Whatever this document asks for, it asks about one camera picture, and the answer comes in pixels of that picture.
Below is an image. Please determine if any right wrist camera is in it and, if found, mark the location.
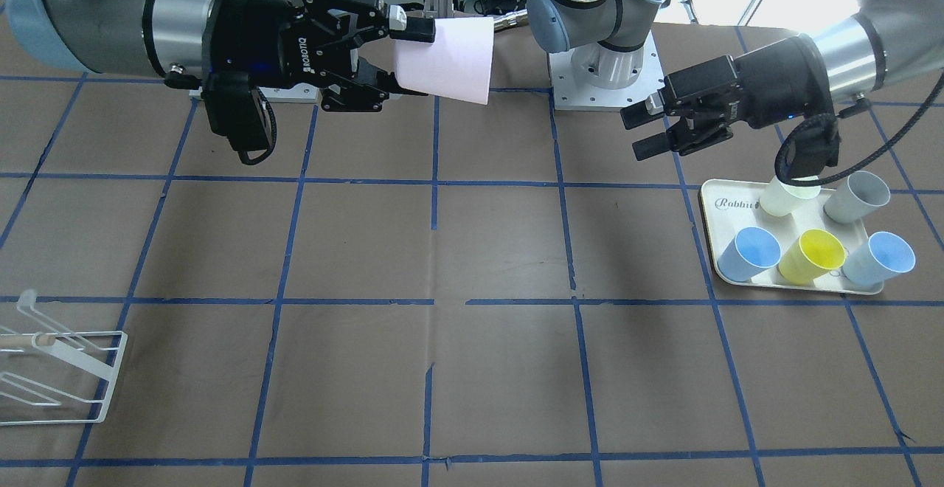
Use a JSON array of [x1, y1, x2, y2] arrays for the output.
[[202, 71, 277, 165]]

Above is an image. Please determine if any grey plastic cup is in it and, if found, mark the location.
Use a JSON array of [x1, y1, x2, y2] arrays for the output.
[[823, 170, 891, 224]]

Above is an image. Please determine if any blue cup near logo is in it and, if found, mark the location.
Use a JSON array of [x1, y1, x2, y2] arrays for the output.
[[717, 226, 782, 283]]

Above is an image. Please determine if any pink plastic cup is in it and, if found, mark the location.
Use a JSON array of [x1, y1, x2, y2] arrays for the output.
[[394, 17, 495, 105]]

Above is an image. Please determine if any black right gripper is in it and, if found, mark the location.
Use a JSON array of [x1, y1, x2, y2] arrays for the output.
[[204, 0, 437, 111]]

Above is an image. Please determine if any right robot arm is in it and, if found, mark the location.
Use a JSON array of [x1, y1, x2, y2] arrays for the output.
[[6, 0, 437, 120]]

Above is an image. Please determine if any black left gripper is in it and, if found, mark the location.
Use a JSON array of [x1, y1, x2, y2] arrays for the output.
[[620, 35, 835, 161]]

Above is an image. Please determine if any blue cup tray end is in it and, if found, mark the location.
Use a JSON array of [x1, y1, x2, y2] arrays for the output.
[[842, 231, 917, 286]]

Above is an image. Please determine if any white wire cup rack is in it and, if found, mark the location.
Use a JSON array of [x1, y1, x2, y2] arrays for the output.
[[1, 289, 129, 427]]

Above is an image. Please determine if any yellow plastic cup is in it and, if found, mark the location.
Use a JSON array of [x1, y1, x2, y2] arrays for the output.
[[777, 229, 847, 285]]

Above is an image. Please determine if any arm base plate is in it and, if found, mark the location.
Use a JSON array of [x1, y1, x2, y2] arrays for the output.
[[547, 33, 664, 111], [188, 77, 325, 106]]

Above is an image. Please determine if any white Rabbit tray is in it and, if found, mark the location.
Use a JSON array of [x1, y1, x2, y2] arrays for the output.
[[699, 179, 884, 296]]

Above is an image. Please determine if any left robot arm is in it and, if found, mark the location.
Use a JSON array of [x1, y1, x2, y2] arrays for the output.
[[527, 0, 942, 160]]

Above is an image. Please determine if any cream plastic cup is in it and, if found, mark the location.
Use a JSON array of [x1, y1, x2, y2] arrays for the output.
[[759, 176, 822, 218]]

